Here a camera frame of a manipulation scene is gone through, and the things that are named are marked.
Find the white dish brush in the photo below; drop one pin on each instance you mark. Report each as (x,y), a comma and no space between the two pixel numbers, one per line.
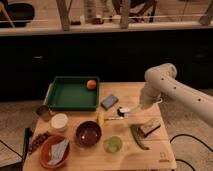
(125,111)

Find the black chair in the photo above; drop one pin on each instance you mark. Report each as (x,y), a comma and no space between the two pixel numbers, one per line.
(20,14)

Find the white round container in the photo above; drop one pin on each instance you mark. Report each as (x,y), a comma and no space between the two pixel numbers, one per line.
(59,122)

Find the wooden block brush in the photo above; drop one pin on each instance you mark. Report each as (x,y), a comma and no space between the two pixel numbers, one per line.
(149,126)

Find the purple bowl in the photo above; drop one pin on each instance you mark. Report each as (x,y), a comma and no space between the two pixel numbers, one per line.
(88,134)

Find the green cup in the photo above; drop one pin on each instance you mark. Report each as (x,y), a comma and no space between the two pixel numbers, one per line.
(113,144)

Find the dark red grapes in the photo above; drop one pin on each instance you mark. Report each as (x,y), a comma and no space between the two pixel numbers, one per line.
(38,141)

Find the orange bowl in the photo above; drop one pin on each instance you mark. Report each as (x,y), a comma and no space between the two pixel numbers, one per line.
(45,152)

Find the crumpled grey cloth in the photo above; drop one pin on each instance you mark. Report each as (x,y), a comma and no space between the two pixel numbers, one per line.
(58,151)

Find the orange fruit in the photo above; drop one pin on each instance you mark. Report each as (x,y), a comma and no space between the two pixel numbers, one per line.
(91,84)

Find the blue sponge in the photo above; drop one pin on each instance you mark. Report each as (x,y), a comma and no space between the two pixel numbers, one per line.
(109,101)

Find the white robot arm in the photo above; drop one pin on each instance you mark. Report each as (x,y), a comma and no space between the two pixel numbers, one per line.
(161,79)

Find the yellow banana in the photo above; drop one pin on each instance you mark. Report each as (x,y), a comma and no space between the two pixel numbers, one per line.
(101,118)

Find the small metal cup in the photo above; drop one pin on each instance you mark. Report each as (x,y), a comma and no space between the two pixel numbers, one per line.
(44,112)

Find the metal spoon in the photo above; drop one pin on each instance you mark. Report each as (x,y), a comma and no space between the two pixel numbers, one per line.
(113,118)

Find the green plastic tray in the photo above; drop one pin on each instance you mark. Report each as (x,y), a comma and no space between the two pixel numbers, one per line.
(70,93)

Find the green chili pepper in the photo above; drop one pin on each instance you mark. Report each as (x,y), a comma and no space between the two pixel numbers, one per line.
(136,137)

